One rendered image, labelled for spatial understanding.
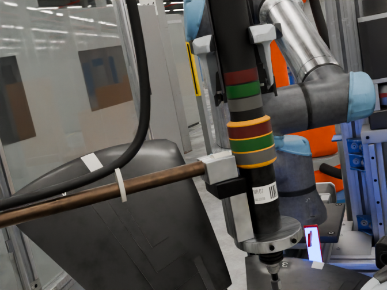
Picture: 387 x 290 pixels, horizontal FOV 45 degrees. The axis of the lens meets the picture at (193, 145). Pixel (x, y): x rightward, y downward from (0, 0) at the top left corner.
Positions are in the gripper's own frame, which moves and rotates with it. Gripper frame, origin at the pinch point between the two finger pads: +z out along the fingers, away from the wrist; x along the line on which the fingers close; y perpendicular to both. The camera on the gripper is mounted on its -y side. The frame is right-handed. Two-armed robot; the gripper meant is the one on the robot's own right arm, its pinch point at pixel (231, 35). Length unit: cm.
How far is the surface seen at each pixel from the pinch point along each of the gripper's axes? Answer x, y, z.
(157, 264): 11.4, 21.3, 0.2
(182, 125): 133, 103, -676
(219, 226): 57, 151, -345
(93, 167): 19.0, 11.7, -7.6
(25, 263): 61, 42, -56
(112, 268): 16.0, 20.8, 0.9
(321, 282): -5.7, 35.3, -18.3
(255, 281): 3.6, 34.8, -19.7
